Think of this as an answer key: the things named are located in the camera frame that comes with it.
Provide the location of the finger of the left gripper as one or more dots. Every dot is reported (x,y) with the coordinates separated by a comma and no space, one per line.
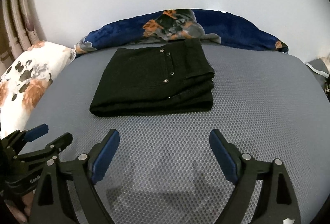
(55,147)
(36,132)

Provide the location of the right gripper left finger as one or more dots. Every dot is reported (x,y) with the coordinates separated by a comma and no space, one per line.
(52,202)

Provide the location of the black pants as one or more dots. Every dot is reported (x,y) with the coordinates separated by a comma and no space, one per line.
(171,79)

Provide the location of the person's left hand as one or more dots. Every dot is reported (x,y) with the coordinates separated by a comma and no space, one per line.
(20,207)

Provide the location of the white floral pillow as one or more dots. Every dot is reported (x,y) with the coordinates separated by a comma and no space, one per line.
(24,83)

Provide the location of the grey mesh mattress cover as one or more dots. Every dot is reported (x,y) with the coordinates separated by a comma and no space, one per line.
(265,103)

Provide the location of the black white zigzag cloth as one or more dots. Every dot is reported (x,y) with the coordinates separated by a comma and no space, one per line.
(327,88)

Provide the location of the grey cloth with white trim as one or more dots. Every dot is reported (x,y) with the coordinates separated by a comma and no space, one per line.
(320,69)

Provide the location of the navy floral blanket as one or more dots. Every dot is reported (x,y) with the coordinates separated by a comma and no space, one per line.
(179,24)

